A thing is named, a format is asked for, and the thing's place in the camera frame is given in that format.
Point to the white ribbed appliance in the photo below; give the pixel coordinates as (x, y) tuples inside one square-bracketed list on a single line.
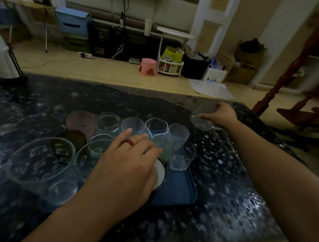
[(8, 62)]

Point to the large cat print glass bowl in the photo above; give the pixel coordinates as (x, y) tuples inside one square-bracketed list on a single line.
[(42, 169)]

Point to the clear plastic sheet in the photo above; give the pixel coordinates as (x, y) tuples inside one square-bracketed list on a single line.
[(211, 89)]

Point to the person's left middle finger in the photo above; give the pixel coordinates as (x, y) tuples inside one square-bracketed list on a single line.
[(139, 140)]

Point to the dark cup with white inside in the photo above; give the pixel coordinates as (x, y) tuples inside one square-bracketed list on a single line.
[(160, 174)]

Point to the clear wavy rim glass cup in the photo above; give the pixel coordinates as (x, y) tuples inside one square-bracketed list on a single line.
[(157, 127)]

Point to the white side table with rack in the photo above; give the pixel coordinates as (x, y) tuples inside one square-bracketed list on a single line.
[(172, 33)]

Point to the frosted tapered glass cup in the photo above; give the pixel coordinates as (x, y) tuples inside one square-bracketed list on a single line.
[(177, 134)]

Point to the small cat print glass bowl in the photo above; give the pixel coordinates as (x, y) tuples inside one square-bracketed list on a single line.
[(91, 155)]

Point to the black bag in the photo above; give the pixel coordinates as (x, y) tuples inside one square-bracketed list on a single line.
[(194, 67)]

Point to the white storage box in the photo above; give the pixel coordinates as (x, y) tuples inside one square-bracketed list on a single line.
[(213, 75)]

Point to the person's right hand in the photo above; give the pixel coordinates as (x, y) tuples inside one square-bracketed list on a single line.
[(224, 117)]

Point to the person's right forearm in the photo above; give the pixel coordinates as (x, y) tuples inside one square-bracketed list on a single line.
[(274, 179)]

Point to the person's right thumb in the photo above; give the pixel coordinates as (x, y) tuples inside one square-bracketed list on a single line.
[(205, 115)]

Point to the clear angular glass cup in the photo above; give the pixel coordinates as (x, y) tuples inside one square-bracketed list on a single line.
[(183, 155)]

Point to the pink plastic stool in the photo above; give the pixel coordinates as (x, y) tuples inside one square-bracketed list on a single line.
[(148, 66)]

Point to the tall white cup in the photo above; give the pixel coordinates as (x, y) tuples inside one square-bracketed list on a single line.
[(148, 27)]

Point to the black low cabinet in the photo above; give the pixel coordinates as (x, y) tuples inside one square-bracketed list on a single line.
[(112, 42)]

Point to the blue plastic tray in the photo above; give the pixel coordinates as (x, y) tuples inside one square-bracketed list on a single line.
[(177, 187)]

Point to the clear short glass cup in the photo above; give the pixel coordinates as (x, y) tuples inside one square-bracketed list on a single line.
[(108, 122), (102, 137)]

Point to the brown paper bag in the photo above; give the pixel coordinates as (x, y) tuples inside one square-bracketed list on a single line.
[(250, 53)]

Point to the person's left hand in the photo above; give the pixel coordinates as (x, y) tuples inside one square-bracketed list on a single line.
[(119, 179)]

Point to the person's left forearm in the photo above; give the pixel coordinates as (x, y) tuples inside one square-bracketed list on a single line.
[(72, 219)]

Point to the green frosted glass cup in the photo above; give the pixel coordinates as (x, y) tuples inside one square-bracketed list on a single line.
[(163, 148)]

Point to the dark brown cup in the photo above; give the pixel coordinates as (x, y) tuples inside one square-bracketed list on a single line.
[(73, 139)]

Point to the stack of books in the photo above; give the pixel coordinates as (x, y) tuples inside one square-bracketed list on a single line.
[(134, 61)]

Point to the cardboard box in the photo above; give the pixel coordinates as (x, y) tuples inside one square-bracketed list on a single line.
[(241, 73)]

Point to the blue storage box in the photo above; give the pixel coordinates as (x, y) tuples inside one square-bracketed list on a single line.
[(72, 22)]

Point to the person's left thumb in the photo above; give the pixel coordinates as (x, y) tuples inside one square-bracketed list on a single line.
[(152, 182)]

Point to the yellow green bag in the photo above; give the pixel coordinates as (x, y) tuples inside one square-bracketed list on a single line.
[(172, 52)]

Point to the white power strip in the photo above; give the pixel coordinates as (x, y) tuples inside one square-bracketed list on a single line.
[(85, 55)]

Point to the desk with white legs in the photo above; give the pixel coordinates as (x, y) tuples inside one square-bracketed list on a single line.
[(30, 5)]

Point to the green storage drawer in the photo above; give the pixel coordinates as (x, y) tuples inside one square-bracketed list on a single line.
[(76, 44)]

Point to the clear round glass cup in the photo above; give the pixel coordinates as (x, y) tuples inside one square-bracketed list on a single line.
[(199, 123)]

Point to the red brown wooden chair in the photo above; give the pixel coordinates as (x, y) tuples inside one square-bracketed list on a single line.
[(286, 74)]

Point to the frosted bluish glass cup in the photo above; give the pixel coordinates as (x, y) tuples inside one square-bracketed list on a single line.
[(132, 125)]

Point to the pink frosted glass cup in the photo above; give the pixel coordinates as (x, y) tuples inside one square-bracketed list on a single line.
[(81, 122)]

